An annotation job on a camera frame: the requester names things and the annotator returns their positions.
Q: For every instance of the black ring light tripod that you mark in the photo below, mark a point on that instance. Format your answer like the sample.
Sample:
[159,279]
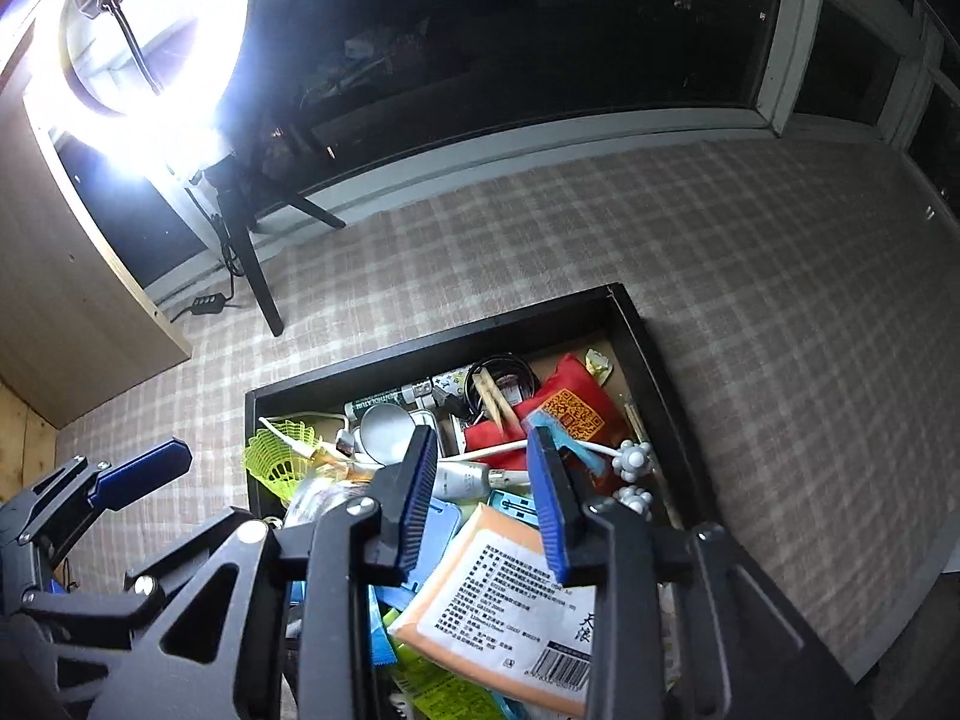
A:
[233,184]

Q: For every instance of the lime green tube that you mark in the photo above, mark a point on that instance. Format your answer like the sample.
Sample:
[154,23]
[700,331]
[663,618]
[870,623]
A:
[436,693]

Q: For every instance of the knotty pine wood panel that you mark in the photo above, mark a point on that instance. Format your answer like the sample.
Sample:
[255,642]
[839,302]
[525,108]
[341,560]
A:
[27,445]

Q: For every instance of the round silver tin lid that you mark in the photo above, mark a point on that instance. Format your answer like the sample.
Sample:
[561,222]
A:
[385,432]

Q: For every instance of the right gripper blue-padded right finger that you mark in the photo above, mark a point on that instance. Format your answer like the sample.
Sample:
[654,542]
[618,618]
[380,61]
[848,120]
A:
[560,486]

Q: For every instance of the white knobbed massager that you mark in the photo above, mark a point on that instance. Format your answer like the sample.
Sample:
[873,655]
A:
[630,463]

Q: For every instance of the white ring light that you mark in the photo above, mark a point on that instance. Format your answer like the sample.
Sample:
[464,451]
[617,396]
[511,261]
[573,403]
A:
[140,81]

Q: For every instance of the black storage tray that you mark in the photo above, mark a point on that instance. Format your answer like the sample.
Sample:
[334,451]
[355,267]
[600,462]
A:
[518,349]

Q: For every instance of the red fabric pouch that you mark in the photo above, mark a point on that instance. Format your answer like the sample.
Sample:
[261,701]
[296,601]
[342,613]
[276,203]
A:
[571,396]

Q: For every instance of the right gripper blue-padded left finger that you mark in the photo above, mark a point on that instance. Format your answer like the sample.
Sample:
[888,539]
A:
[403,492]

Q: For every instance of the black power strip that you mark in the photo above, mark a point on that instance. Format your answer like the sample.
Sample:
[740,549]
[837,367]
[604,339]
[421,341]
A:
[210,304]

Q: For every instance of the light wood cabinet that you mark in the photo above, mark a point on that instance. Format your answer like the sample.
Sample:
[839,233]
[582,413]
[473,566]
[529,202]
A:
[77,329]

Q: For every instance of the light blue plastic block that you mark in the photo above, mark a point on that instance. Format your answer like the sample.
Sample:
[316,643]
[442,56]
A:
[443,522]

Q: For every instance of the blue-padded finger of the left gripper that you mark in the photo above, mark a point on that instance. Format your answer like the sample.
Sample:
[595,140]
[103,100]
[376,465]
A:
[133,480]

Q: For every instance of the wooden clothespin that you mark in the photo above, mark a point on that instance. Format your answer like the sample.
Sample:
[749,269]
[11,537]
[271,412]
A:
[498,408]

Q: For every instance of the small cyan plastic tool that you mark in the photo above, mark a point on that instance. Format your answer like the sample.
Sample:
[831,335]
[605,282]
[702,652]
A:
[516,506]

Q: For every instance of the yellow-green plastic basket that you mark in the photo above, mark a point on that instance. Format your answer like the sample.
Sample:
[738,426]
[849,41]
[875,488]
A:
[278,454]

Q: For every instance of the orange cardboard box with label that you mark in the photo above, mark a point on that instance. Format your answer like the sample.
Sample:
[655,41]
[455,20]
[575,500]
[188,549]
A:
[492,612]

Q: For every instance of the white cosmetic tube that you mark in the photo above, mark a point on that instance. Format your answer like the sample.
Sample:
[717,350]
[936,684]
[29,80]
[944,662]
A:
[467,480]

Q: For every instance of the blue tissue packet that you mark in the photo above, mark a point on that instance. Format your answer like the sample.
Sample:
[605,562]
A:
[382,651]

